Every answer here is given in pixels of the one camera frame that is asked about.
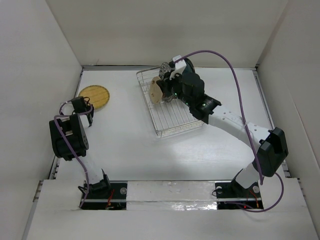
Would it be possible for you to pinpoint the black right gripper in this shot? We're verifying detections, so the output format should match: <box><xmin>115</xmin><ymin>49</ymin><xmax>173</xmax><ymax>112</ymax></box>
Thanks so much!
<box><xmin>156</xmin><ymin>69</ymin><xmax>193</xmax><ymax>108</ymax></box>

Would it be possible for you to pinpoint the cream plate with red marks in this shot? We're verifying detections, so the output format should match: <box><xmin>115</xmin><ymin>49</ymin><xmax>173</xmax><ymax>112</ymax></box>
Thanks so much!
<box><xmin>149</xmin><ymin>76</ymin><xmax>163</xmax><ymax>105</ymax></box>

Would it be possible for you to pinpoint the blue white floral plate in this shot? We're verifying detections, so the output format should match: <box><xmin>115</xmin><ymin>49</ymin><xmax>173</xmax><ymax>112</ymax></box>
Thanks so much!
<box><xmin>157</xmin><ymin>62</ymin><xmax>175</xmax><ymax>103</ymax></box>

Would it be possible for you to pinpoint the yellow woven round plate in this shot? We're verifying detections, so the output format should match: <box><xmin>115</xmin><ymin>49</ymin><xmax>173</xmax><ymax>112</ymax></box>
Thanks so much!
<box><xmin>77</xmin><ymin>85</ymin><xmax>110</xmax><ymax>111</ymax></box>

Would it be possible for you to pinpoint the dark teal square plate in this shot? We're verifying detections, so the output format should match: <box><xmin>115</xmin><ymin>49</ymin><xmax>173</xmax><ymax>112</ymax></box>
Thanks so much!
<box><xmin>182</xmin><ymin>58</ymin><xmax>196</xmax><ymax>75</ymax></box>

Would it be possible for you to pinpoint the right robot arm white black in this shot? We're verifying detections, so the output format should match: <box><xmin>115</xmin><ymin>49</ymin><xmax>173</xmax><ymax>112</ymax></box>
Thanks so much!
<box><xmin>155</xmin><ymin>72</ymin><xmax>289</xmax><ymax>197</ymax></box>

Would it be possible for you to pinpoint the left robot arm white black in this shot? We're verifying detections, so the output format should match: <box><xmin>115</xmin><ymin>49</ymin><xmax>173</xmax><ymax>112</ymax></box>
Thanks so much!
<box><xmin>49</xmin><ymin>96</ymin><xmax>112</xmax><ymax>199</ymax></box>

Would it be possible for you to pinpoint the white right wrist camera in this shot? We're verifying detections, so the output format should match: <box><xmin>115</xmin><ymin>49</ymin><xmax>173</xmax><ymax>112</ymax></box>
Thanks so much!
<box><xmin>172</xmin><ymin>55</ymin><xmax>187</xmax><ymax>75</ymax></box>

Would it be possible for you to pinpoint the silver wire dish rack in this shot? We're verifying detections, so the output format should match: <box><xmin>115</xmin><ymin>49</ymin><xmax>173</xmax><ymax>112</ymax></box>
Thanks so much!
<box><xmin>136</xmin><ymin>67</ymin><xmax>204</xmax><ymax>138</ymax></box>

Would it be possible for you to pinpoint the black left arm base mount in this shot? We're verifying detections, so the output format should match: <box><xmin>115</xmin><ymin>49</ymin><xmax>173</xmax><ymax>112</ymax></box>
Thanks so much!
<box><xmin>78</xmin><ymin>181</ymin><xmax>128</xmax><ymax>211</ymax></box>

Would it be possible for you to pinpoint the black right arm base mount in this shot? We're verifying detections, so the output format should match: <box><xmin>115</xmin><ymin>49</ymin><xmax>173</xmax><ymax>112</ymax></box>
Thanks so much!
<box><xmin>211</xmin><ymin>171</ymin><xmax>264</xmax><ymax>210</ymax></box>

